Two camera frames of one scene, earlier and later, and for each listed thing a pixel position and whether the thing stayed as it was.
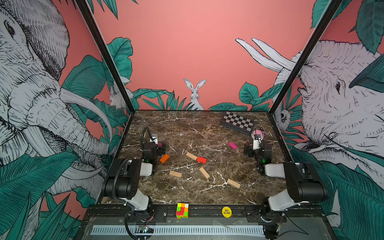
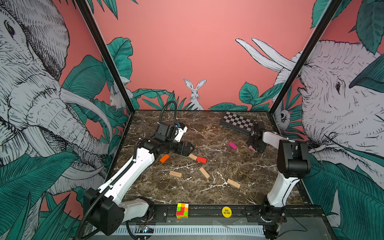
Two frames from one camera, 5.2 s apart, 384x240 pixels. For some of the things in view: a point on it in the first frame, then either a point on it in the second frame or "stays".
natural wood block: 233,183 stays
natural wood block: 194,157 stays
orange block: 164,158 stays
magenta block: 232,144 stays
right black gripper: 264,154 → 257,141
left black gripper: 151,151 → 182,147
